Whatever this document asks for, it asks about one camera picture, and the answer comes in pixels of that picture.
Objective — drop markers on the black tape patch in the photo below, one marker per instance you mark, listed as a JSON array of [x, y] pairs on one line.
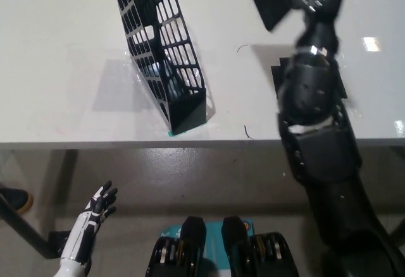
[[276, 77]]

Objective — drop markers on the black table leg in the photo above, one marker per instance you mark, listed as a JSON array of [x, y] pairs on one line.
[[22, 226]]

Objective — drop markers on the black mesh file shelf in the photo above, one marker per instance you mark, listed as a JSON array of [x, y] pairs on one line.
[[185, 106]]

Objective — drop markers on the hooked thin dark thread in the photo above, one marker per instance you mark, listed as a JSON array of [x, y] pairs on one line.
[[245, 130]]

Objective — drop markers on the curved thin dark thread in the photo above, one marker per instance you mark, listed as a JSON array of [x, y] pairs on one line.
[[242, 46]]

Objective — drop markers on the teal tape piece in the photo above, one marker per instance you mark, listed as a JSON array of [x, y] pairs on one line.
[[171, 133]]

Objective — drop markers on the black shoe tan sole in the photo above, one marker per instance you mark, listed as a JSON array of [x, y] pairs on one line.
[[16, 199]]

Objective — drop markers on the black robot torso block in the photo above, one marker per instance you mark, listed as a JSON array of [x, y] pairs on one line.
[[237, 232], [193, 232]]

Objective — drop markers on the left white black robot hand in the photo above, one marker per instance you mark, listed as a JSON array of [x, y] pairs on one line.
[[83, 226]]

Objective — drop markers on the left black robot torso block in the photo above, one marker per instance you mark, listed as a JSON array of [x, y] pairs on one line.
[[193, 232]]

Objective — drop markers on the right black robot torso block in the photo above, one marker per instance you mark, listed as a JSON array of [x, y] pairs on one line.
[[237, 232]]

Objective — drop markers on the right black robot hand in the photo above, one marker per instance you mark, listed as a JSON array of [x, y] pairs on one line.
[[326, 27]]

